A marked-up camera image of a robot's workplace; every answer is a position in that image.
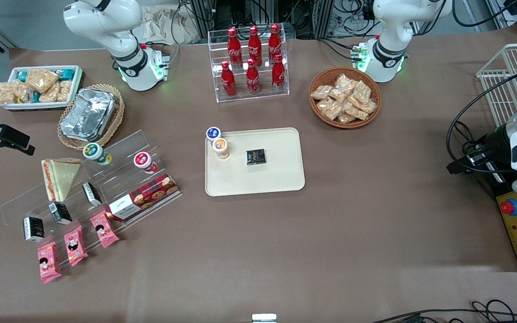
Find clear bag puffed rice snack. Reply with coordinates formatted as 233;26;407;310
57;80;73;103
25;68;60;93
0;82;17;106
39;84;60;104
14;81;34;103

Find black cables at arm base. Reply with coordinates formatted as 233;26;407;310
316;37;363;61

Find orange lid cup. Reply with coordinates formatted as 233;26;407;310
212;138;230;160

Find tangled black cable bundle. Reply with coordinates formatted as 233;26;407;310
330;0;378;36

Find black floor cables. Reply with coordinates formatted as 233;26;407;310
371;300;517;323

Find red Coca-Cola bottle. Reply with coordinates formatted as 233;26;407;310
272;54;286;92
248;25;263;65
227;27;243;68
268;23;282;61
221;61;237;98
246;58;260;95

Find white rectangular snack tray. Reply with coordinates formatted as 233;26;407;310
4;65;83;111

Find stacked aluminium foil containers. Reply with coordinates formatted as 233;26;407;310
60;88;116;142

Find black left wrist camera cable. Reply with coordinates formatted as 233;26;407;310
446;72;517;175

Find pink snack packet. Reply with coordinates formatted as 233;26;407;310
64;226;89;267
89;210;120;249
37;241;62;284

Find clear acrylic bottle rack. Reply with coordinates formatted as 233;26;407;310
208;25;290;104

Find red lid cup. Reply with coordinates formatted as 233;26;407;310
133;152;158;175

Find beige plastic serving tray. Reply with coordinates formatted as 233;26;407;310
205;128;306;197

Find oval light wicker basket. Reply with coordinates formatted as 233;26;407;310
57;84;125;150

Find aluminium frame rack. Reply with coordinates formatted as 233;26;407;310
190;0;333;40

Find triangular sandwich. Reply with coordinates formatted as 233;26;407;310
41;157;83;202

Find white wire basket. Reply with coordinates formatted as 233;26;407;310
476;43;517;128

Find crumpled beige packing paper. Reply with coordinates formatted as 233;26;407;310
134;4;202;45

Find round brown wicker basket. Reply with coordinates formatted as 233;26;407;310
309;66;382;130

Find red plaid cookie box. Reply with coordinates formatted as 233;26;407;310
105;174;180;222

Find green lid cup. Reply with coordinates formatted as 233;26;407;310
83;143;112;166

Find brown table cover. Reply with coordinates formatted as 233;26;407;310
0;25;517;323

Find clear acrylic stepped display stand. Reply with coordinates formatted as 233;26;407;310
0;129;183;272

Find small black box white side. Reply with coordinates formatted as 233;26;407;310
23;217;45;243
82;182;102;207
48;201;73;225

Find small black box gold print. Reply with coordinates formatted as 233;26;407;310
246;148;267;166

